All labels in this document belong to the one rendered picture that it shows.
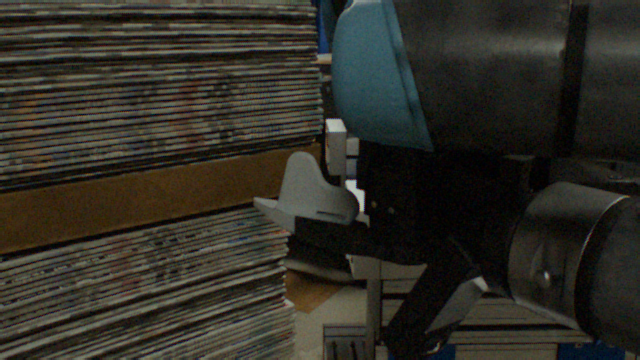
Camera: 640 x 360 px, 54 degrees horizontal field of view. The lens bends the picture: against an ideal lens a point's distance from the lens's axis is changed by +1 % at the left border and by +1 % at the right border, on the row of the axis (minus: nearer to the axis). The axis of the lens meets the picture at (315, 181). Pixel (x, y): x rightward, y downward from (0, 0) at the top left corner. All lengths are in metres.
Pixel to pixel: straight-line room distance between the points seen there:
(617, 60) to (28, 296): 0.42
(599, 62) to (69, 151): 0.36
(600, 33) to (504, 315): 0.60
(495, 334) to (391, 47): 0.61
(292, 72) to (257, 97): 0.04
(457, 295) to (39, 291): 0.30
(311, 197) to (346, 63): 0.17
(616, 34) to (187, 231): 0.38
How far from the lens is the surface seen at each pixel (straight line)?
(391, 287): 0.79
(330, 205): 0.43
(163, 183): 0.52
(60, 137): 0.49
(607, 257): 0.32
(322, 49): 3.12
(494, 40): 0.28
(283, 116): 0.56
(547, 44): 0.28
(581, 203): 0.35
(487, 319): 0.83
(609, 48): 0.28
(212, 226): 0.56
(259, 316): 0.62
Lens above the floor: 1.01
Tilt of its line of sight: 16 degrees down
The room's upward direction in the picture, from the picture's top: straight up
